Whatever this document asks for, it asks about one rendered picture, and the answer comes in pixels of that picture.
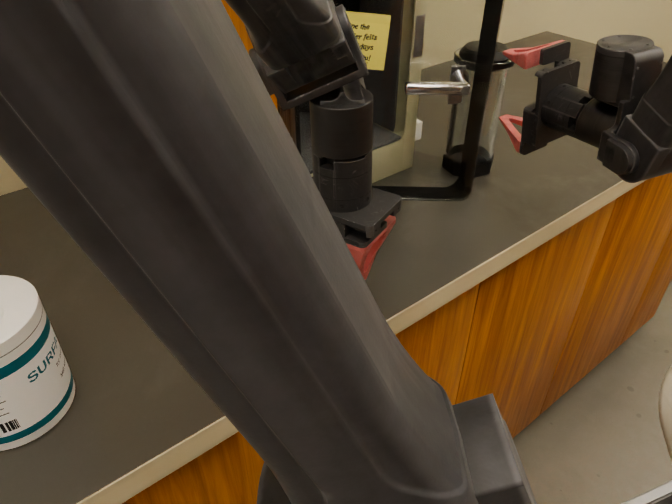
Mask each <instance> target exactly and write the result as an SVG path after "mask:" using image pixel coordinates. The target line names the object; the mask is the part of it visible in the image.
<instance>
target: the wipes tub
mask: <svg viewBox="0 0 672 504"><path fill-rule="evenodd" d="M74 395H75V382H74V379H73V376H72V373H71V371H70V368H69V366H68V363H67V361H66V359H65V356H64V354H63V352H62V349H61V347H60V344H59V342H58V340H57V337H56V335H55V333H54V330H53V328H52V326H51V323H50V321H49V318H48V316H47V314H46V311H45V309H44V307H43V305H42V303H41V300H40V298H39V296H38V294H37V291H36V289H35V288H34V286H33V285H32V284H31V283H29V282H28V281H26V280H24V279H22V278H18V277H14V276H8V275H0V451H3V450H8V449H12V448H16V447H19V446H22V445H24V444H27V443H29V442H31V441H33V440H35V439H37V438H38V437H40V436H42V435H43V434H45V433H46V432H47V431H49V430H50V429H51V428H53V427H54V426H55V425H56V424H57V423H58V422H59V421H60V420H61V419H62V418H63V416H64V415H65V414H66V412H67V411H68V409H69V408H70V406H71V404H72V402H73V399H74Z"/></svg>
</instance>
